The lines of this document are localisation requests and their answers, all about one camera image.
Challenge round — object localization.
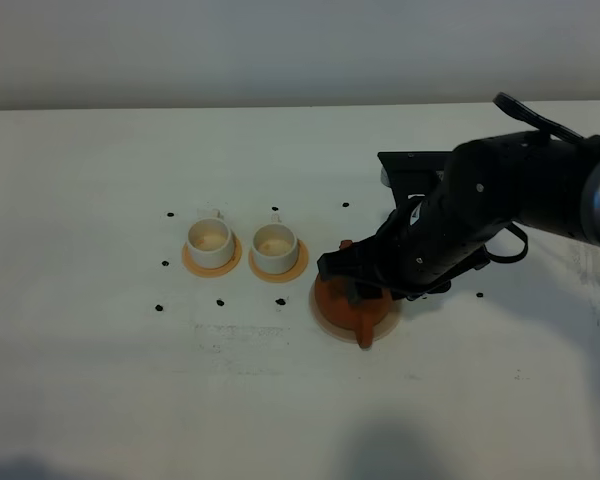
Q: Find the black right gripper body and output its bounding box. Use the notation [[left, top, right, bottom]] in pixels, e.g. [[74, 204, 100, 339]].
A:
[[374, 137, 529, 298]]

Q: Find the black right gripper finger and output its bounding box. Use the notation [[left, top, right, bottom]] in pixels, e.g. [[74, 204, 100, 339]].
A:
[[317, 238, 378, 280], [347, 282, 393, 305]]

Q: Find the brown clay teapot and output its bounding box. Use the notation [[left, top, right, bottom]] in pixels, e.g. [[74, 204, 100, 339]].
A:
[[314, 237, 393, 349]]

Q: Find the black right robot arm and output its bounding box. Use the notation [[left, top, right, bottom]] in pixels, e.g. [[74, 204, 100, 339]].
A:
[[318, 131, 600, 301]]

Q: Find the beige round teapot coaster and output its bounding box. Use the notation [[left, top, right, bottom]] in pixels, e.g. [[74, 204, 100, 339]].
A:
[[309, 276, 400, 350]]

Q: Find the orange saucer right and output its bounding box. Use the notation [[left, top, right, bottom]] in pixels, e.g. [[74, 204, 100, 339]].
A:
[[249, 240, 309, 283]]

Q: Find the orange saucer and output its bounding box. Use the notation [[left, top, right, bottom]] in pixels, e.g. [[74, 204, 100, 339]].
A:
[[181, 233, 242, 278], [249, 240, 309, 283]]

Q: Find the white teacup right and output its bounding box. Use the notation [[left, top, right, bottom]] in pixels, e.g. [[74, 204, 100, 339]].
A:
[[251, 213, 298, 256]]

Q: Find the white teacup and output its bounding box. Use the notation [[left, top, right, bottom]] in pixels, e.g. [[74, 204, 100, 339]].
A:
[[251, 213, 298, 256], [187, 210, 235, 269]]

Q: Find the white teacup left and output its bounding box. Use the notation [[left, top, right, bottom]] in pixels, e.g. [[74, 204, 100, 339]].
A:
[[187, 210, 235, 269]]

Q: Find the orange saucer left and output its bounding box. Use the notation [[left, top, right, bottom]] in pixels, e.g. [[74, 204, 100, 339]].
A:
[[181, 233, 242, 278]]

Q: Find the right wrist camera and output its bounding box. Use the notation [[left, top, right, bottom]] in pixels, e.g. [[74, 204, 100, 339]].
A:
[[377, 151, 450, 206]]

